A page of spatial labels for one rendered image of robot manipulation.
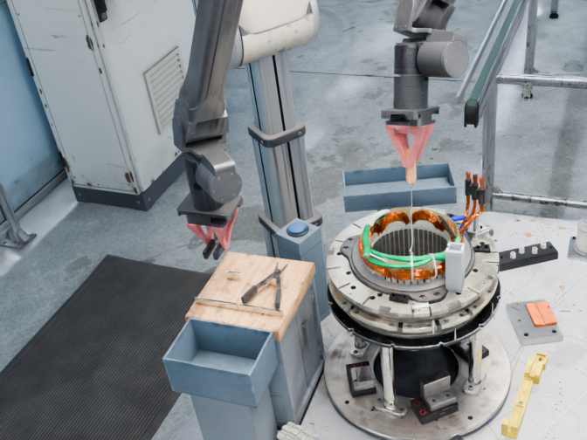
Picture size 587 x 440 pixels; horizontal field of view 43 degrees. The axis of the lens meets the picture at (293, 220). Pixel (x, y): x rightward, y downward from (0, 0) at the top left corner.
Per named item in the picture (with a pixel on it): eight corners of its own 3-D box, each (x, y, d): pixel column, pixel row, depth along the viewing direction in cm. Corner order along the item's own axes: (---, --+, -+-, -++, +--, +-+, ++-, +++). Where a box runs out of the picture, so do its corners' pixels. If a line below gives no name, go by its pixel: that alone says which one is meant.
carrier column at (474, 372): (479, 388, 150) (481, 312, 138) (466, 386, 151) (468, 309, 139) (481, 380, 151) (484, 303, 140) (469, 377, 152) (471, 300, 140)
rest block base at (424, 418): (410, 407, 148) (410, 400, 147) (445, 393, 150) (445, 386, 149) (422, 425, 144) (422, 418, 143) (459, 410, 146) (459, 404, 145)
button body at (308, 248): (331, 313, 176) (320, 227, 162) (311, 330, 172) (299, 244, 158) (308, 302, 180) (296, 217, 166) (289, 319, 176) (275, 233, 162)
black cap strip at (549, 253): (557, 258, 182) (558, 251, 181) (500, 271, 181) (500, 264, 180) (549, 247, 186) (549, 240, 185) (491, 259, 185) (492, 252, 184)
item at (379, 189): (450, 257, 187) (449, 161, 171) (456, 285, 179) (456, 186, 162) (351, 265, 190) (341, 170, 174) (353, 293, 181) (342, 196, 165)
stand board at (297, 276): (280, 341, 133) (279, 332, 132) (187, 325, 140) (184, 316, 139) (315, 271, 148) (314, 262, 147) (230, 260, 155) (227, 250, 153)
